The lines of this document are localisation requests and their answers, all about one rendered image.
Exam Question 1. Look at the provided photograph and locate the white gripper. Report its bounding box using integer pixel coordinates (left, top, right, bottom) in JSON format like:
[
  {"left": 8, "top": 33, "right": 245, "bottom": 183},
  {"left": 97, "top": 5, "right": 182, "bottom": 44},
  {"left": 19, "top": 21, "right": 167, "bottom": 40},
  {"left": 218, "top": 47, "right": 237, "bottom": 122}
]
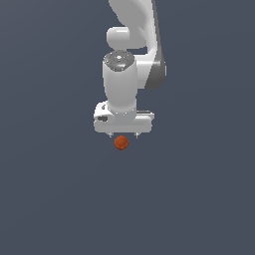
[{"left": 93, "top": 101, "right": 155, "bottom": 139}]

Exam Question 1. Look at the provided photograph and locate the small red ball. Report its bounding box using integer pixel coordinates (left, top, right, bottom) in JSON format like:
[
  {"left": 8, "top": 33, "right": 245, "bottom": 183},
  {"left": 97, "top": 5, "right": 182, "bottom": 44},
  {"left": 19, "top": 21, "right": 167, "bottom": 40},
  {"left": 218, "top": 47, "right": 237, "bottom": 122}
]
[{"left": 114, "top": 134, "right": 129, "bottom": 151}]

